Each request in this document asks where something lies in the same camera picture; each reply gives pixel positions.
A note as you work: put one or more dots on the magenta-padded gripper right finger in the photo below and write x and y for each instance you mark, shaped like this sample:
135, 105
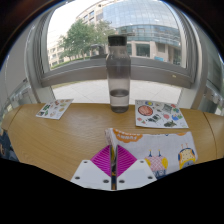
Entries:
135, 175

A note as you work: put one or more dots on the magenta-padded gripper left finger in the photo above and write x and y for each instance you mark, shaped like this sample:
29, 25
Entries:
91, 175

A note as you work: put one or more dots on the large sticker sheet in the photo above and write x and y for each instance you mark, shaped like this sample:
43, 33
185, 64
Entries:
160, 115

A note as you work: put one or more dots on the small sticker sheet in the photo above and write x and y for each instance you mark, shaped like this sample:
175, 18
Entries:
55, 108

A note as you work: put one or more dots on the dark chair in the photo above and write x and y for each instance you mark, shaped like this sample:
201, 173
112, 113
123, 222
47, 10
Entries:
6, 148

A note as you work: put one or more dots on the clear bottle with black cap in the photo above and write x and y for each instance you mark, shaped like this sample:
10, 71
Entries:
119, 80

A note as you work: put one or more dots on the green tree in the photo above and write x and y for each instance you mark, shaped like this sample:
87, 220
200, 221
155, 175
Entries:
80, 38

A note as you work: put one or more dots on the glass-fronted building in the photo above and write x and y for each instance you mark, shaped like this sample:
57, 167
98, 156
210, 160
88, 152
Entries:
146, 23

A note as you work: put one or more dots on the white rail with round knobs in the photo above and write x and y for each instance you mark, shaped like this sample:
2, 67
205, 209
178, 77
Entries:
215, 96

